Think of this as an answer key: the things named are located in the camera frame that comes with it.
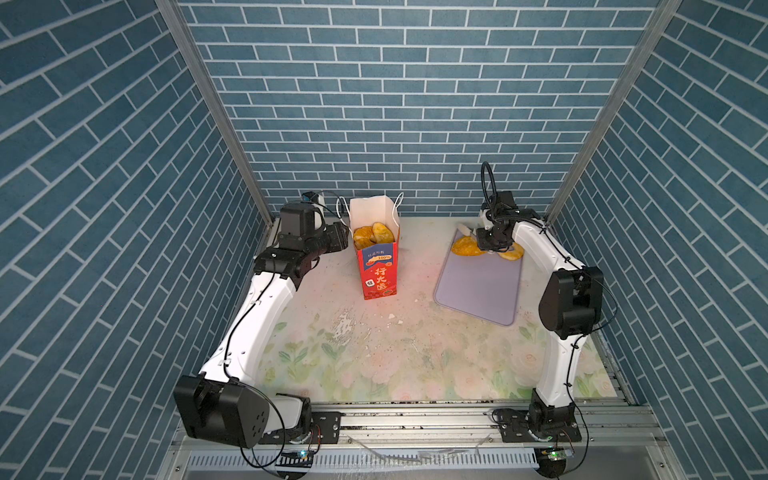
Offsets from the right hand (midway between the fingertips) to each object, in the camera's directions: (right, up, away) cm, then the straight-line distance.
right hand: (482, 239), depth 98 cm
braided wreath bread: (-39, +1, -2) cm, 40 cm away
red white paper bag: (-34, -8, -13) cm, 37 cm away
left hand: (-43, +2, -21) cm, 47 cm away
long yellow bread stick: (-33, +2, -1) cm, 33 cm away
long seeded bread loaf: (-3, -2, +9) cm, 9 cm away
